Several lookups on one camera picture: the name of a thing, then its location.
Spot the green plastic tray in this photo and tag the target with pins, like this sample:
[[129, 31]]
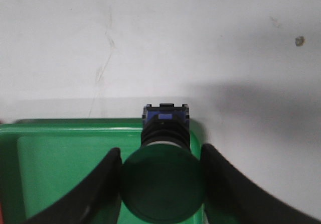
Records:
[[40, 163]]

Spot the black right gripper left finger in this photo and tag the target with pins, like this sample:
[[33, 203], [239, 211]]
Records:
[[98, 191]]

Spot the green mushroom push button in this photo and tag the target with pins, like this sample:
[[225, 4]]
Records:
[[162, 181]]

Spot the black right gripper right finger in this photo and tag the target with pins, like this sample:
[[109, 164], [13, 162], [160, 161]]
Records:
[[233, 198]]

